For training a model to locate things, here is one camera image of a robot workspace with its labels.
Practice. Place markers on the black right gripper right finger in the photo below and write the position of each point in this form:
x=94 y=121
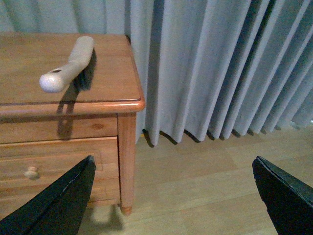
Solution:
x=289 y=201

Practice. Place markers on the wooden drawer knob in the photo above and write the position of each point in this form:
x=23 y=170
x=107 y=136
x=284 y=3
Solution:
x=32 y=173

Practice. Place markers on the beige hand brush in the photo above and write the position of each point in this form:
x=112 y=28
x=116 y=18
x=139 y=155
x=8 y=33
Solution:
x=79 y=70

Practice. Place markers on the wooden nightstand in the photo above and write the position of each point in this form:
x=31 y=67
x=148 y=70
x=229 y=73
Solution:
x=54 y=132

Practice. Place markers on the light grey curtain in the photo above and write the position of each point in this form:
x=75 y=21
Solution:
x=206 y=66

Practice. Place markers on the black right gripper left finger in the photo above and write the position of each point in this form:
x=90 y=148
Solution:
x=58 y=209

